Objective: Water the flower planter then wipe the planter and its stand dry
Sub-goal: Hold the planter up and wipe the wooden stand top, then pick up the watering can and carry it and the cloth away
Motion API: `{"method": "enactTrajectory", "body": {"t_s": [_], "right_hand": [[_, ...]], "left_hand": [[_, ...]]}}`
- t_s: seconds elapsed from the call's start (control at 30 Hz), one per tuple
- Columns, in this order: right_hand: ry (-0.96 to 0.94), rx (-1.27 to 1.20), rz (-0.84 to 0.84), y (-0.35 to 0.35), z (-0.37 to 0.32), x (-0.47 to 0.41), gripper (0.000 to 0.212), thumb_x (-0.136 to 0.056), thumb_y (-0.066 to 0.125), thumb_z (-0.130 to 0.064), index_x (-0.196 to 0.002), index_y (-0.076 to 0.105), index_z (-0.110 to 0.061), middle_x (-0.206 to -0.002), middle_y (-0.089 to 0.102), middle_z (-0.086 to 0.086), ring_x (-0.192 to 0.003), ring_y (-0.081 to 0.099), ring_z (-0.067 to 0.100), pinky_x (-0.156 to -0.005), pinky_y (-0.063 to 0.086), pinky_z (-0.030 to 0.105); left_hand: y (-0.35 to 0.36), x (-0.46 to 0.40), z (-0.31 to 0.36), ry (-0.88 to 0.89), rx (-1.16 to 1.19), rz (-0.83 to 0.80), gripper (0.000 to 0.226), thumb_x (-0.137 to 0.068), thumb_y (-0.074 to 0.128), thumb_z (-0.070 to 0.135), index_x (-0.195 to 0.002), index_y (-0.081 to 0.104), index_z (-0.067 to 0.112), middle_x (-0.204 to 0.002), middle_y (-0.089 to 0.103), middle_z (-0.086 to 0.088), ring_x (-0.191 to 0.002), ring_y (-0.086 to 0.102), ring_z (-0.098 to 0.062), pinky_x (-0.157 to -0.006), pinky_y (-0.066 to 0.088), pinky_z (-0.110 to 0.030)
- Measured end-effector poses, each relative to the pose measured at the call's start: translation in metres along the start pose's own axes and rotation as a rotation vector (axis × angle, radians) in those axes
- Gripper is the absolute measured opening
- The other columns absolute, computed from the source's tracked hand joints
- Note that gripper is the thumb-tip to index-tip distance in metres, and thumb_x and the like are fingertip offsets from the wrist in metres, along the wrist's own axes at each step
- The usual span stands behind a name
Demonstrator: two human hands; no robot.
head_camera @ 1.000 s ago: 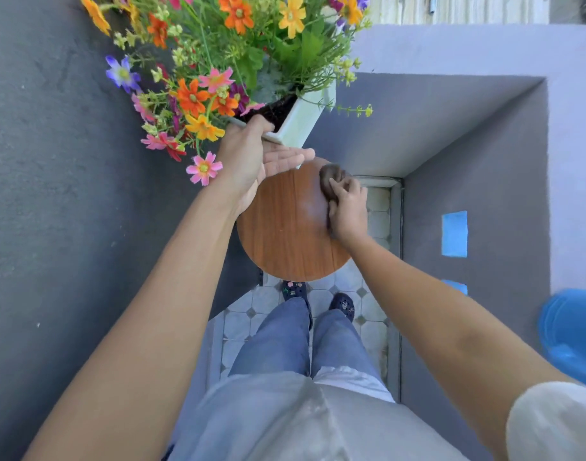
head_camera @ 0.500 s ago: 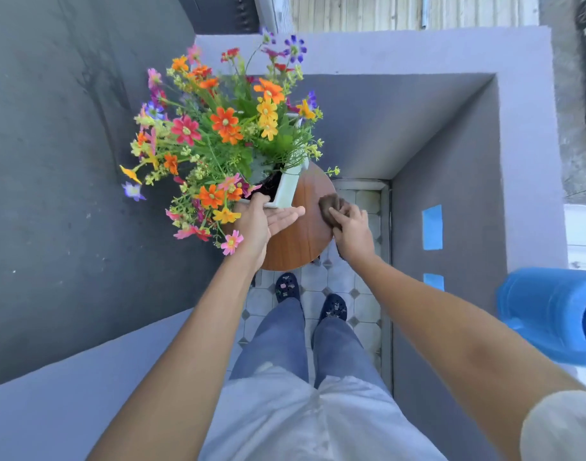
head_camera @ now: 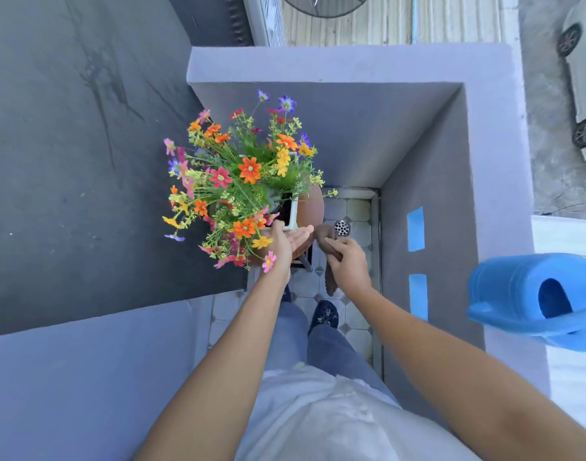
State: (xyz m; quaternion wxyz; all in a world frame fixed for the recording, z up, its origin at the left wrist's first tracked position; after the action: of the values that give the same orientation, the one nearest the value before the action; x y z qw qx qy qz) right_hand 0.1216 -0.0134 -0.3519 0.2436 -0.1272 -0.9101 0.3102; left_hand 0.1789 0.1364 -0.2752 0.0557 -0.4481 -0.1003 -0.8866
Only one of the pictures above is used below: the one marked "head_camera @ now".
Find person's left hand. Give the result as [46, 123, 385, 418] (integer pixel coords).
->
[259, 219, 315, 285]

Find person's right hand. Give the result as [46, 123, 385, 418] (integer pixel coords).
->
[324, 236, 373, 299]

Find brown cleaning cloth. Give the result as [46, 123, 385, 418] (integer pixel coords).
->
[314, 223, 344, 297]

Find colourful flowers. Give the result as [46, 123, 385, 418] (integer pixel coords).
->
[162, 88, 340, 274]

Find blue watering can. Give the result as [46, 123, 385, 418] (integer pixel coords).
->
[467, 252, 586, 353]

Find person's left forearm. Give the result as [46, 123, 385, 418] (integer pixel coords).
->
[134, 273, 292, 461]

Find person's right forearm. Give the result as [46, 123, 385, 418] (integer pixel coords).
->
[344, 286, 586, 461]

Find round wooden table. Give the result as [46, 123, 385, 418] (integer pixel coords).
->
[247, 184, 326, 272]

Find dark shoe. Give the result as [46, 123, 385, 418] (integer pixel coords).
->
[308, 300, 340, 336]

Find blue tape strip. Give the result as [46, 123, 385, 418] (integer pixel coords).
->
[408, 273, 429, 322]
[406, 206, 426, 253]

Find blue jeans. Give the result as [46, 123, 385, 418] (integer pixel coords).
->
[264, 300, 399, 404]

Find white shirt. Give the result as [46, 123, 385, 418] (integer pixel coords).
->
[233, 362, 481, 461]

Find white air conditioner unit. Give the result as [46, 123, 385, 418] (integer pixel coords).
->
[242, 0, 287, 47]

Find beige corrugated roof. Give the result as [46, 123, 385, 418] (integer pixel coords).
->
[281, 0, 520, 47]

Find white car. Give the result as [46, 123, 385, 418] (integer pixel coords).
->
[555, 0, 586, 170]

